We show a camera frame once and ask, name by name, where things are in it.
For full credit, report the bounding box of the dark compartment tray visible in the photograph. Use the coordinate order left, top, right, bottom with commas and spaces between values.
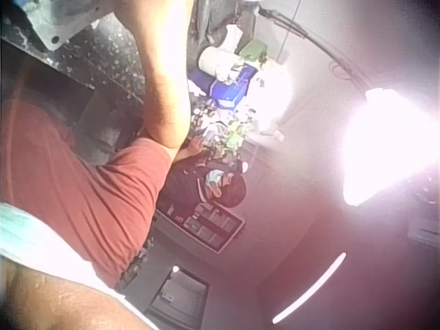
164, 201, 247, 254

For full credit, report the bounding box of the cluttered table with boxes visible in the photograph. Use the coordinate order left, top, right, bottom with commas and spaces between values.
187, 23, 295, 166

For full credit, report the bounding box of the bright tube light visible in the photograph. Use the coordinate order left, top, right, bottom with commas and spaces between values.
272, 252, 347, 325

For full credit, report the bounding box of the bright window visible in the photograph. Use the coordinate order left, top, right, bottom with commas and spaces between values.
342, 87, 440, 207

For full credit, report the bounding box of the grey metal machine part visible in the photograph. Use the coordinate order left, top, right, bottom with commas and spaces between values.
19, 0, 114, 52

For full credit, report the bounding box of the dark square frame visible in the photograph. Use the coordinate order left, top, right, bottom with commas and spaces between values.
144, 265, 210, 330

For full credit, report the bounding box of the black cable bundle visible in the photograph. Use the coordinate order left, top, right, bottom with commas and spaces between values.
256, 5, 371, 90

